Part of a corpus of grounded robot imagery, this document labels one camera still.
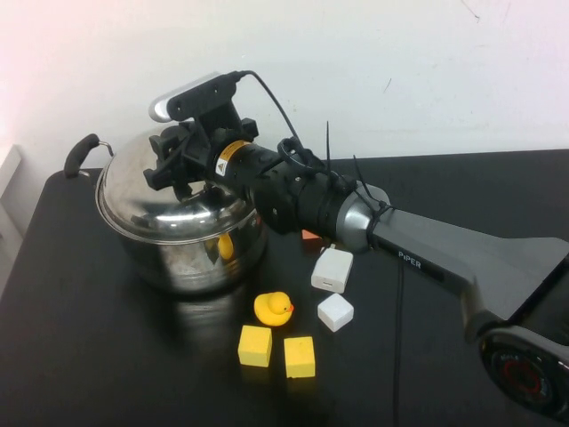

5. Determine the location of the black camera cable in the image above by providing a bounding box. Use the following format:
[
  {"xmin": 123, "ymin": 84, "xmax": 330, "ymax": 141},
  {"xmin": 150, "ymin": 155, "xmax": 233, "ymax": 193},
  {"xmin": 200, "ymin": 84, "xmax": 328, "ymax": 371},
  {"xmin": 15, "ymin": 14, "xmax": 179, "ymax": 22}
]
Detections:
[{"xmin": 228, "ymin": 69, "xmax": 330, "ymax": 179}]

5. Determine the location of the yellow rubber duck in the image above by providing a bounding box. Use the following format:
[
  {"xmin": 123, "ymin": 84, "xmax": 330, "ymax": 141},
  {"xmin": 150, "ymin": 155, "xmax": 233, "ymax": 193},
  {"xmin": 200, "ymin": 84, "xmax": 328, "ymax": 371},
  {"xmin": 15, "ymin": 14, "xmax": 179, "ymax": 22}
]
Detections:
[{"xmin": 252, "ymin": 291, "xmax": 295, "ymax": 328}]

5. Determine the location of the orange block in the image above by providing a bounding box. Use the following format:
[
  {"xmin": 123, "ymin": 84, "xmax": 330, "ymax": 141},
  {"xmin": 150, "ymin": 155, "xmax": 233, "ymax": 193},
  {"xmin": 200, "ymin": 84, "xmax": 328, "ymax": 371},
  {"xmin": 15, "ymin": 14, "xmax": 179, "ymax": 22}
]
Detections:
[{"xmin": 301, "ymin": 230, "xmax": 324, "ymax": 254}]

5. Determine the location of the stainless steel pot lid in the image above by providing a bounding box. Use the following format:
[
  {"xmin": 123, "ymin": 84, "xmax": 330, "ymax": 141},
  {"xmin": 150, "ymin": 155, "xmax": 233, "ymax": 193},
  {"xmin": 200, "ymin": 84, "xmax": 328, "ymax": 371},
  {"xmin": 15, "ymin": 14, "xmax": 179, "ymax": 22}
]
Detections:
[{"xmin": 95, "ymin": 128, "xmax": 250, "ymax": 246}]

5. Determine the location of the black zip tie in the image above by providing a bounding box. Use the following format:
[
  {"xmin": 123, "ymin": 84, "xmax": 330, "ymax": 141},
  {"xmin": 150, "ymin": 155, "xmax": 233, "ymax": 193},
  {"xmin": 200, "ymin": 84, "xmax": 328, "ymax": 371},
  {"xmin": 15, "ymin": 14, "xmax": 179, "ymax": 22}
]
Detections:
[
  {"xmin": 324, "ymin": 119, "xmax": 352, "ymax": 188},
  {"xmin": 353, "ymin": 154, "xmax": 395, "ymax": 223}
]

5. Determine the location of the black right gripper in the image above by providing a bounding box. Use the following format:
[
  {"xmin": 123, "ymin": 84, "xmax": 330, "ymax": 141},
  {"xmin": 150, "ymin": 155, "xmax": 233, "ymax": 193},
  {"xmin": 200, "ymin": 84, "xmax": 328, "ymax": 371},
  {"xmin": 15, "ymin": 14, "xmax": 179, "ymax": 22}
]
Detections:
[{"xmin": 141, "ymin": 116, "xmax": 263, "ymax": 199}]

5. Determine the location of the white cube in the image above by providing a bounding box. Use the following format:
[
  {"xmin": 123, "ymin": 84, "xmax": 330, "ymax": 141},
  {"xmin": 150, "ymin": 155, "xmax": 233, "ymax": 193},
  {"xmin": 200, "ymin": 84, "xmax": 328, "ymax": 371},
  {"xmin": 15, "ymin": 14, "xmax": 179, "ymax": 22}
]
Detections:
[{"xmin": 317, "ymin": 293, "xmax": 356, "ymax": 333}]

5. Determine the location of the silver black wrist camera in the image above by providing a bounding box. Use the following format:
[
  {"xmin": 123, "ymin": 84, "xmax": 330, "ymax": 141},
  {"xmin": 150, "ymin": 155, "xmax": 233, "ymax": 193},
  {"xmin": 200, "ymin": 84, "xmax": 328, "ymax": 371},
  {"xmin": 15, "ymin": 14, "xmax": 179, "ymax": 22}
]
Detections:
[{"xmin": 148, "ymin": 70, "xmax": 244, "ymax": 130}]

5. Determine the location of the white charger plug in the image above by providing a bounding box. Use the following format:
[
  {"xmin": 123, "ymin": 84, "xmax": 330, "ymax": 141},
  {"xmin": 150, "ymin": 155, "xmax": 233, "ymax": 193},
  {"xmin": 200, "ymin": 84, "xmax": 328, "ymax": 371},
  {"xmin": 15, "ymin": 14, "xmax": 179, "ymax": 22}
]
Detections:
[{"xmin": 310, "ymin": 242, "xmax": 355, "ymax": 294}]

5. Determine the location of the yellow foam cube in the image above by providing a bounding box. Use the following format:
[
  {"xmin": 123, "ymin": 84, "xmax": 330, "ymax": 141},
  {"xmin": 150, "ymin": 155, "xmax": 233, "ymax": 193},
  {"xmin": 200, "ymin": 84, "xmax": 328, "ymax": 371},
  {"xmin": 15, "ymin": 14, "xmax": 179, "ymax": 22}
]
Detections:
[
  {"xmin": 237, "ymin": 324, "xmax": 273, "ymax": 368},
  {"xmin": 283, "ymin": 335, "xmax": 317, "ymax": 379}
]

